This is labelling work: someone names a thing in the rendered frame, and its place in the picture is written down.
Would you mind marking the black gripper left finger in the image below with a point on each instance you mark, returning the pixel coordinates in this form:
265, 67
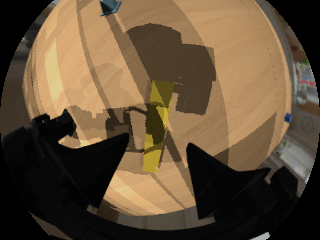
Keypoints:
90, 168

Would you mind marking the yellow bar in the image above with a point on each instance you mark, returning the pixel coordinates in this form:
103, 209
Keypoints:
158, 111

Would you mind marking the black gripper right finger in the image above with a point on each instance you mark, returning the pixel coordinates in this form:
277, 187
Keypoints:
215, 184

